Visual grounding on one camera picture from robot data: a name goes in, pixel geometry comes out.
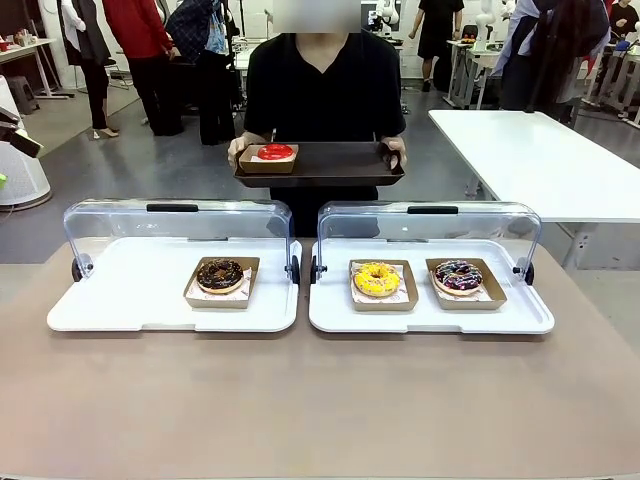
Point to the dark brown serving tray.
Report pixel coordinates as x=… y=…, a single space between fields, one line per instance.
x=340 y=165

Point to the yellow sprinkled donut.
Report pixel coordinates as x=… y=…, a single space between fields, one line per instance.
x=377 y=282

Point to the white printed paper liner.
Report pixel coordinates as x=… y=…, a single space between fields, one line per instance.
x=248 y=276
x=358 y=299
x=488 y=295

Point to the person left forearm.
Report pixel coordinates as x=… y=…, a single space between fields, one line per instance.
x=394 y=137

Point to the bystander in red top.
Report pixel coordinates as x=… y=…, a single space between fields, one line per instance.
x=145 y=50

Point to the bystander in dark coat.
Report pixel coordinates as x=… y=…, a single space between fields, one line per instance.
x=550 y=60

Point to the large white table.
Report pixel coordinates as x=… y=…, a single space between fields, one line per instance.
x=525 y=160

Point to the person torso black shirt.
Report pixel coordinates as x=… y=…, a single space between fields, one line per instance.
x=325 y=100

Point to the person right hand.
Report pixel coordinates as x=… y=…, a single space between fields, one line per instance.
x=236 y=150

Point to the bystander in plaid jacket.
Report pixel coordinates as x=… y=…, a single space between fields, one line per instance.
x=205 y=75

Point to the bystander in black shorts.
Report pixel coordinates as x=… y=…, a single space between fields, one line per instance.
x=437 y=30

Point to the person left hand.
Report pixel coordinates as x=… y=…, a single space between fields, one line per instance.
x=397 y=147

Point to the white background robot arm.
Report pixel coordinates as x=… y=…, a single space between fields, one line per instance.
x=486 y=22

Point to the bystander in black vest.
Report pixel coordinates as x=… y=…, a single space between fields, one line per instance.
x=90 y=40

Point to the seated bystander black shirt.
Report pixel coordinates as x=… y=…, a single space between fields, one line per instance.
x=625 y=17

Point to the white display tray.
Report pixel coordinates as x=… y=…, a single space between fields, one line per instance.
x=125 y=300
x=420 y=320

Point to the grey plastic stool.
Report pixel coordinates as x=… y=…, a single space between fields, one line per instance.
x=22 y=92

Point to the purple sprinkled donut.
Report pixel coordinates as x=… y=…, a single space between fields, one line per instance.
x=450 y=282

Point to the white background workbench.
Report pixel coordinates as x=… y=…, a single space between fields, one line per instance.
x=475 y=65

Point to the white desk with red items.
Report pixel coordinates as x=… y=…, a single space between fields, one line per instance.
x=30 y=46

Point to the red glazed donut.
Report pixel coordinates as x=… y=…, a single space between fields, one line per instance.
x=267 y=153

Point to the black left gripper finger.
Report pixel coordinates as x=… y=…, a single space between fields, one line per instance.
x=22 y=142
x=9 y=119

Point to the clear plastic display lid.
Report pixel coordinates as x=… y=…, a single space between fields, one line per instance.
x=175 y=225
x=425 y=230

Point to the chocolate glazed donut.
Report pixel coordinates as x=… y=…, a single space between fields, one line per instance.
x=220 y=275

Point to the person right forearm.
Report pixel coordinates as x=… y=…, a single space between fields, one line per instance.
x=256 y=137

